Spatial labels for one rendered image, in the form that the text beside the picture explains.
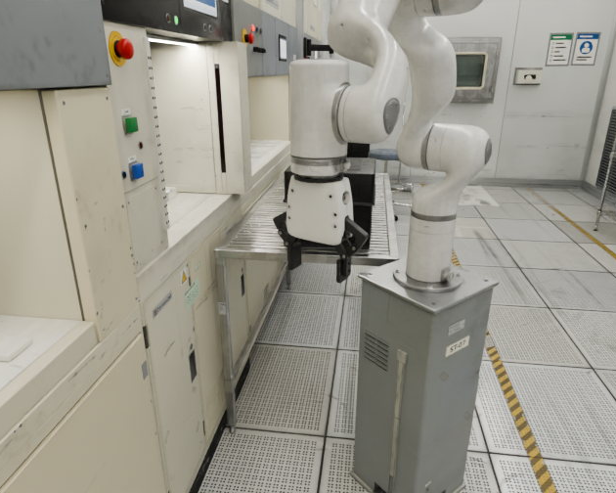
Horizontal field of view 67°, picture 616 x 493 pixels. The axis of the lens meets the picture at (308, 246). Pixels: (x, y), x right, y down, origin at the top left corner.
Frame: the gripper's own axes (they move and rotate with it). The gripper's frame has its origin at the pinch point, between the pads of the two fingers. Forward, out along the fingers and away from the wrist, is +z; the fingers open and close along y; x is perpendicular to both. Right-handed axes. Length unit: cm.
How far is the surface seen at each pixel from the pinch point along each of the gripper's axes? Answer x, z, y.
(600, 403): -141, 101, -54
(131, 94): -9, -25, 53
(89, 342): 17.1, 18.9, 41.2
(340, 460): -55, 101, 24
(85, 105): 7, -24, 45
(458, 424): -60, 70, -14
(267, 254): -51, 26, 50
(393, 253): -72, 25, 15
